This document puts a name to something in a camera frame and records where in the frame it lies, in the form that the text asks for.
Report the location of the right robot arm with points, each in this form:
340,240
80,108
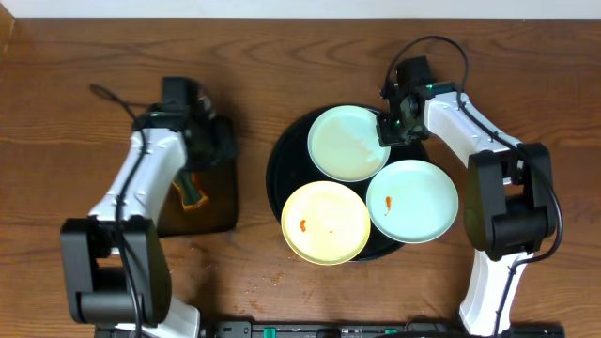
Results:
510,204

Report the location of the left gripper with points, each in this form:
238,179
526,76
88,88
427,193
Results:
207,153

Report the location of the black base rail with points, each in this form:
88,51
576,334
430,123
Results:
241,329

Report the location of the light blue plate top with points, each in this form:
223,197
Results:
343,143

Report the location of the light blue plate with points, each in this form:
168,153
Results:
412,201
343,143

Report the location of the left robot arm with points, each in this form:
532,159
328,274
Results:
115,268

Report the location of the yellow plate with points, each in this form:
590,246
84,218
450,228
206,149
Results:
325,223

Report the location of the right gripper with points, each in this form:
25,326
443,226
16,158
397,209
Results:
386,137

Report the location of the orange green sponge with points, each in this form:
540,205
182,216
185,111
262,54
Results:
190,190

